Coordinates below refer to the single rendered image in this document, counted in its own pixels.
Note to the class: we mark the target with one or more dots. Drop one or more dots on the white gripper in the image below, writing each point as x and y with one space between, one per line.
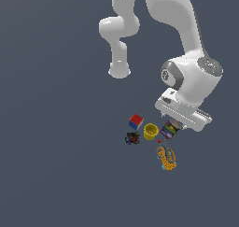
182 110

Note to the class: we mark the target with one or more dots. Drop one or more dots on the orange and teal scissors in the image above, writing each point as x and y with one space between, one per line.
166 156

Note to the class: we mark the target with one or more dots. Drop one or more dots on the dark multicoloured toy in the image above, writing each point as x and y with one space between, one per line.
132 138

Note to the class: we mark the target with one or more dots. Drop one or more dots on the yellow cup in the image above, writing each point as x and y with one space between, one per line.
151 131

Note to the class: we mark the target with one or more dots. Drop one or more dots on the red and blue puzzle cube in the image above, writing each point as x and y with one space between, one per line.
136 121

